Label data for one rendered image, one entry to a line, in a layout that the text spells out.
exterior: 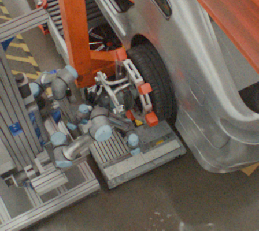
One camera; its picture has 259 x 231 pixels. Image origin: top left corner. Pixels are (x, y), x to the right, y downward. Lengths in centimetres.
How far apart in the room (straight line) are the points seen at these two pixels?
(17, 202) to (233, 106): 218
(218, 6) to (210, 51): 157
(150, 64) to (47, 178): 118
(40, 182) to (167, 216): 128
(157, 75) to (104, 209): 142
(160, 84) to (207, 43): 70
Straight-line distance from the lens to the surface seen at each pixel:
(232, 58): 359
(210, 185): 406
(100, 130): 273
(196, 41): 266
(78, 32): 330
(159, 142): 398
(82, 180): 380
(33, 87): 332
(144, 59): 324
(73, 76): 300
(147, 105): 323
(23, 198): 383
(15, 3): 557
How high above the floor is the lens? 373
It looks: 57 degrees down
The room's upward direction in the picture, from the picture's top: straight up
